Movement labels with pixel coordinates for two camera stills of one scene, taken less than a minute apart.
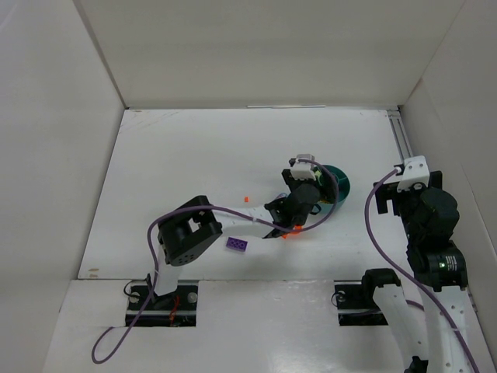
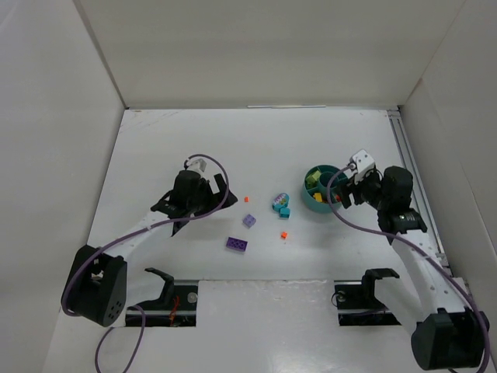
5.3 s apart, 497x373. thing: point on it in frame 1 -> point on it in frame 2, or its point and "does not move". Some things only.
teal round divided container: x=328 y=188 does not move
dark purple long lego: x=237 y=244 does not move
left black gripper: x=326 y=185 -> x=212 y=190
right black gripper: x=387 y=193 -> x=350 y=193
